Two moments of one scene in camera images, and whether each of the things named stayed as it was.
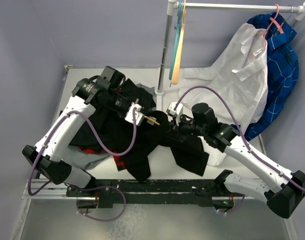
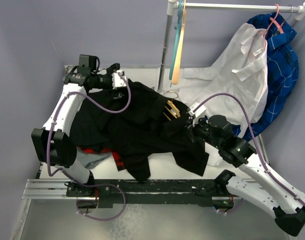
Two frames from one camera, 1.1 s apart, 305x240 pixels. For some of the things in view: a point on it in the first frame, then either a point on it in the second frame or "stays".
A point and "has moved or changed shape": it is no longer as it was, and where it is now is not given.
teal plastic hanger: x=177 y=29 stays
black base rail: x=118 y=192 stays
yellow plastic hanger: x=151 y=120 has moved or changed shape
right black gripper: x=176 y=130 to x=191 y=128
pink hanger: x=274 y=21 stays
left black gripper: x=129 y=99 to x=110 y=71
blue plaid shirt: x=283 y=65 stays
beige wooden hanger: x=175 y=73 stays
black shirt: x=124 y=117 has moved or changed shape
